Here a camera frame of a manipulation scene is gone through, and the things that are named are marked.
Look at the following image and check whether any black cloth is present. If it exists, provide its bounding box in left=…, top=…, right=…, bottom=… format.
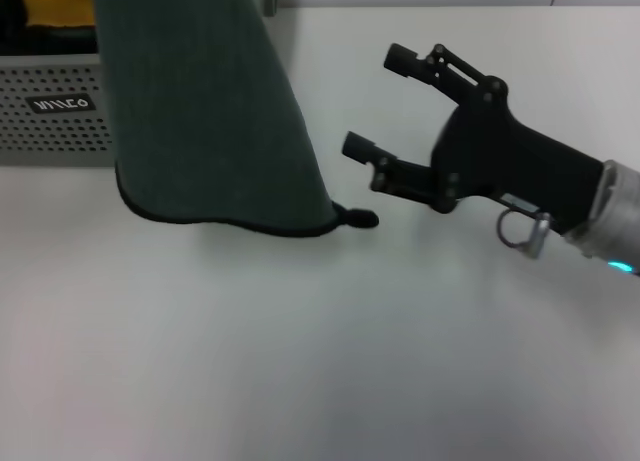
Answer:
left=0, top=0, right=100, bottom=57

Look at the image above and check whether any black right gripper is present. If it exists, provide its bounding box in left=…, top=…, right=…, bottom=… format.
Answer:
left=341, top=42, right=605, bottom=232

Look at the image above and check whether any grey perforated storage box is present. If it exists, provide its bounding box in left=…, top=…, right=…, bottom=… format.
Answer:
left=0, top=0, right=279, bottom=168

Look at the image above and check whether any silver metal ring connector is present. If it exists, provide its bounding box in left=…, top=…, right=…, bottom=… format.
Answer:
left=495, top=203, right=552, bottom=260

